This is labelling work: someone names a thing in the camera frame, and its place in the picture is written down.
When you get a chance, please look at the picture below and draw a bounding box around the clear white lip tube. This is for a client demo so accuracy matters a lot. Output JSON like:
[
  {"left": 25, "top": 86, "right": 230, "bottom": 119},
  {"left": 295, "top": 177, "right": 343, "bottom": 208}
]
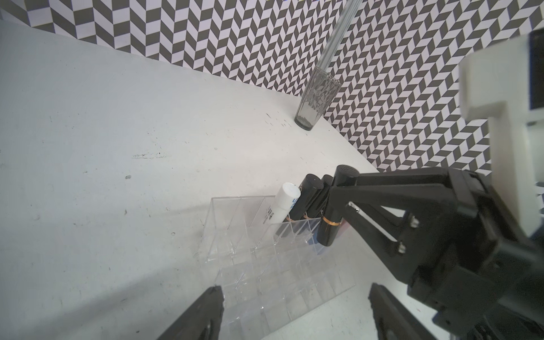
[{"left": 263, "top": 182, "right": 301, "bottom": 225}]

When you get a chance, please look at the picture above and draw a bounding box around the black lipstick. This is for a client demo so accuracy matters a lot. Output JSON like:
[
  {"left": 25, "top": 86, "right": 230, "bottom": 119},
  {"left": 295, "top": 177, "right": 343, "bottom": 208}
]
[
  {"left": 304, "top": 174, "right": 333, "bottom": 219},
  {"left": 316, "top": 164, "right": 360, "bottom": 247},
  {"left": 276, "top": 174, "right": 324, "bottom": 237}
]

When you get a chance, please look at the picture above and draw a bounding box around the clear acrylic lipstick organizer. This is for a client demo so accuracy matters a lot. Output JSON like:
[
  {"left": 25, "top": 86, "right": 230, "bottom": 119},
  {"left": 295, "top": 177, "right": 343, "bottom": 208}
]
[{"left": 198, "top": 196, "right": 356, "bottom": 339}]

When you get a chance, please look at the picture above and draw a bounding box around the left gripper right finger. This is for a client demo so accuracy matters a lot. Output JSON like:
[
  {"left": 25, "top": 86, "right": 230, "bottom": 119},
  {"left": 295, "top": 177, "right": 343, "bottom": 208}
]
[{"left": 368, "top": 283, "right": 436, "bottom": 340}]

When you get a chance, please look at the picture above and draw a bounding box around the grey transparent tumbler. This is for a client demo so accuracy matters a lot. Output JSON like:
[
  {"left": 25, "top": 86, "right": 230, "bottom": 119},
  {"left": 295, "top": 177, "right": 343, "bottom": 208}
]
[{"left": 295, "top": 67, "right": 341, "bottom": 131}]

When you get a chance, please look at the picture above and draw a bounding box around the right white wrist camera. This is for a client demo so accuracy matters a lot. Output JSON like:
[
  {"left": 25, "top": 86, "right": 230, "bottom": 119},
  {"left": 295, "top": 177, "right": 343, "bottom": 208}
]
[{"left": 459, "top": 29, "right": 543, "bottom": 236}]

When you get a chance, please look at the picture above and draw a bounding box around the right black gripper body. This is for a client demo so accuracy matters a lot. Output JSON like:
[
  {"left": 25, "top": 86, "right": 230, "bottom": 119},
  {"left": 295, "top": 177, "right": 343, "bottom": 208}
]
[{"left": 403, "top": 168, "right": 543, "bottom": 336}]

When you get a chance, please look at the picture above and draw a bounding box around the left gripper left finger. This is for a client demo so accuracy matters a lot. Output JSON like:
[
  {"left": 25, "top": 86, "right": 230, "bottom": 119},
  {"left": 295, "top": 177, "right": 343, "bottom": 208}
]
[{"left": 158, "top": 286, "right": 225, "bottom": 340}]

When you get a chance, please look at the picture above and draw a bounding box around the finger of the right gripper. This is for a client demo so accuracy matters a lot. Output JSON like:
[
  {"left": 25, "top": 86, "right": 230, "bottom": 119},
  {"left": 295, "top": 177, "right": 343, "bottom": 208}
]
[
  {"left": 335, "top": 168, "right": 451, "bottom": 204},
  {"left": 331, "top": 199, "right": 419, "bottom": 283}
]

